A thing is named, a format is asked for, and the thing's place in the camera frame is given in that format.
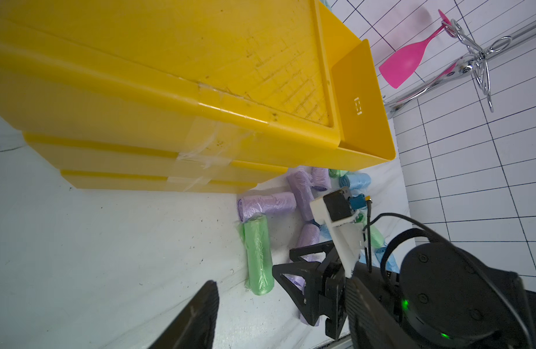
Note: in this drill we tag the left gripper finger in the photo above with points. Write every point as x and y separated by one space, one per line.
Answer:
195 325

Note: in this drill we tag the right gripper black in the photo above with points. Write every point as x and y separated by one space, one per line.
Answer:
316 288

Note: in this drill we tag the green bag roll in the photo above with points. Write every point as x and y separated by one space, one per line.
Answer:
255 237
377 239
337 173

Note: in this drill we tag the green bag roll top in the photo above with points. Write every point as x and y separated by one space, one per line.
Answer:
337 173

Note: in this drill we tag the yellow top drawer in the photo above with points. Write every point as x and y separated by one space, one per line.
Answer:
359 100

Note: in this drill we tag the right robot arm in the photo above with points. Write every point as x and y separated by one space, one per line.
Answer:
442 297

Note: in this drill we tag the yellow drawer cabinet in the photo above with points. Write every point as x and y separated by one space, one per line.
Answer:
199 96

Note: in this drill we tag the blue bag roll centre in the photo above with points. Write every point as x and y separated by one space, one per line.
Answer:
325 233

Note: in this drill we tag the blue bag roll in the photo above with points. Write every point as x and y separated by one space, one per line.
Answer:
325 233
377 255
355 180

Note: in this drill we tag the blue bag roll lower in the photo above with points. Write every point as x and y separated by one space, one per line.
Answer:
377 255

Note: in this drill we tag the purple bag roll left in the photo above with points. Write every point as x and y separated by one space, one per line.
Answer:
249 207

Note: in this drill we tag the purple bag roll top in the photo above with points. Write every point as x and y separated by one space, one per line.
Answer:
320 179

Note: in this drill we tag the purple bag roll upper middle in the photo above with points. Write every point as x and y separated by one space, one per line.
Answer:
301 185

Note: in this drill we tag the blue bag roll top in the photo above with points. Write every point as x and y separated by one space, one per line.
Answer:
355 180

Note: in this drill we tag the pink plastic wine glass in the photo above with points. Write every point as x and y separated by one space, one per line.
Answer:
401 65

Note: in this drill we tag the chrome glass rack stand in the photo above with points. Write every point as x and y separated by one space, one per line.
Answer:
474 64

